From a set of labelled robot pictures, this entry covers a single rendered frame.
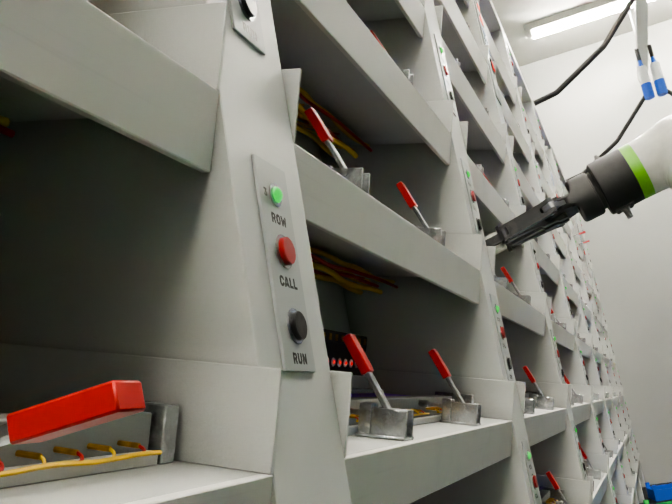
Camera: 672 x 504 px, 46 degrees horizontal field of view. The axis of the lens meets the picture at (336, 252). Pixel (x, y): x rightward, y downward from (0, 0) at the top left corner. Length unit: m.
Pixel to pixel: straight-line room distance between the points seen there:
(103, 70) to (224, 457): 0.19
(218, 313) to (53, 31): 0.16
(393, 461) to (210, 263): 0.23
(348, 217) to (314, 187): 0.07
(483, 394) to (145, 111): 0.77
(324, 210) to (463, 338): 0.55
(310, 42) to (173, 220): 0.43
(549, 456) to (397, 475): 1.20
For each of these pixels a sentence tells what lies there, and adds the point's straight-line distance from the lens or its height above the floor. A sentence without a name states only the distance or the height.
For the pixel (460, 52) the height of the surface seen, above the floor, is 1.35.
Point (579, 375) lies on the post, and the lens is 2.46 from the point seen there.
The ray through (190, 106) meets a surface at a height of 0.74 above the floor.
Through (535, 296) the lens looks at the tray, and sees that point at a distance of 1.77.
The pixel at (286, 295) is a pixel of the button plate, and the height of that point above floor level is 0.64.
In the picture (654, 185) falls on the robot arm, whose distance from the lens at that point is 1.31.
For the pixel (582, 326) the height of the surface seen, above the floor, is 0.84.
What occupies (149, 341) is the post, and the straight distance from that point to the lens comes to 0.42.
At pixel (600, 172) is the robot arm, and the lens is 1.30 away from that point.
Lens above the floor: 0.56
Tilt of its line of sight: 13 degrees up
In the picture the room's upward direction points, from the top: 10 degrees counter-clockwise
